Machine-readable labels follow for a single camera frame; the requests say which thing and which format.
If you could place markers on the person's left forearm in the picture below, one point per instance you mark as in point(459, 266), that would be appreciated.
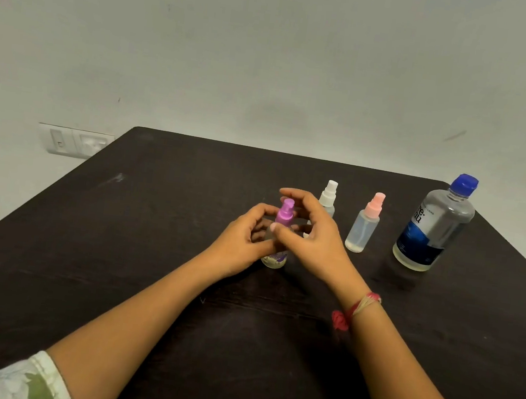
point(127, 328)

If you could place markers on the large clear bottle blue label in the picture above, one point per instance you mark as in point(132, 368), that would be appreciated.
point(431, 232)

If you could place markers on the purple spray cap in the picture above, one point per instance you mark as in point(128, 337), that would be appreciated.
point(285, 213)

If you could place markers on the pink spray cap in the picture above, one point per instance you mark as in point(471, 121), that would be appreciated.
point(375, 205)

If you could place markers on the person's right hand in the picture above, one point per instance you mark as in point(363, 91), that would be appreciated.
point(321, 247)

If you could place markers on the small round bottle purple print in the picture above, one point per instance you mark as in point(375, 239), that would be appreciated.
point(275, 258)

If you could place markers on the white spray cap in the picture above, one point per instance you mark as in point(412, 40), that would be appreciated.
point(328, 194)

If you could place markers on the small clear bottle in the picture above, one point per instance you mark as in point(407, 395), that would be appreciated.
point(327, 210)
point(361, 233)

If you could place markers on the white wall socket panel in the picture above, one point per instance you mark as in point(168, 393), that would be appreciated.
point(57, 139)

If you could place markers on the green floral left sleeve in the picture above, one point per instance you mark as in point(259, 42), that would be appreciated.
point(25, 380)

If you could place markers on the blue screw cap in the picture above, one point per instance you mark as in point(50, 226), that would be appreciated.
point(464, 183)

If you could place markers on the person's right forearm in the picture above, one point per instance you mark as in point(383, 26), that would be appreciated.
point(412, 387)

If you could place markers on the person's left hand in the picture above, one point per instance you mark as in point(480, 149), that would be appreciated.
point(238, 246)

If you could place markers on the red thread wristband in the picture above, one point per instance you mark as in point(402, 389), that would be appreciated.
point(340, 320)

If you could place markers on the white plug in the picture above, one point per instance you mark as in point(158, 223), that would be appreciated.
point(92, 144)

